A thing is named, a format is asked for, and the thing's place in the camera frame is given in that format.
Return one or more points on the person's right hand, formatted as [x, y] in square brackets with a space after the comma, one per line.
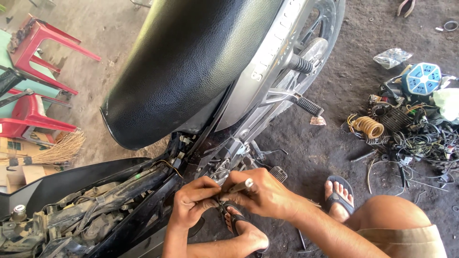
[265, 195]

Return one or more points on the person's left hand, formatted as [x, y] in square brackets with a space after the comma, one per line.
[188, 200]

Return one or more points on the grey pen-shaped tester tool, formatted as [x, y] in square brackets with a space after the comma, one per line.
[241, 186]

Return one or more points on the black flip-flop sandal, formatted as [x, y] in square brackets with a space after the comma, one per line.
[337, 197]
[236, 219]

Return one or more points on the thin black metal rod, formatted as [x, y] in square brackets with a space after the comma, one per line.
[301, 239]

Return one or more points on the person's right foot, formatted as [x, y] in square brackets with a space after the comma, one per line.
[339, 209]

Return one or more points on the black motorcycle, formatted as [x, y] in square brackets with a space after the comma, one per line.
[107, 200]

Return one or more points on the small clear plastic wrapper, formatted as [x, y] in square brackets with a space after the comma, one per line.
[317, 120]

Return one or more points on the person's right leg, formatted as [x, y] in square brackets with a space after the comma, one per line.
[387, 213]

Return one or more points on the black leather motorcycle seat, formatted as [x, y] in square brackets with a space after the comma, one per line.
[179, 71]

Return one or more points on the straw broom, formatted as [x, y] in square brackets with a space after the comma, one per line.
[62, 150]

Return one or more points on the khaki shorts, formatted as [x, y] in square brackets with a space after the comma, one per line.
[405, 243]

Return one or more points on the red plastic chair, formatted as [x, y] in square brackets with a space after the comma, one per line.
[34, 39]
[32, 114]

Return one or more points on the brown cardboard box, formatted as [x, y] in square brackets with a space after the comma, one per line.
[18, 147]

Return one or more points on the clear crumpled plastic bag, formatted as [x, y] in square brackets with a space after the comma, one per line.
[391, 58]

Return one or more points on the blue hexagonal power strip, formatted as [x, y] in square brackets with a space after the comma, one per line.
[422, 79]

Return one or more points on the green table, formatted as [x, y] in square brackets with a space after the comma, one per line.
[21, 86]

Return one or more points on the white plastic bag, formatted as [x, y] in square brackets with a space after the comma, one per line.
[448, 104]

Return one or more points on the pliers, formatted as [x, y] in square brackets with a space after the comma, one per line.
[406, 7]

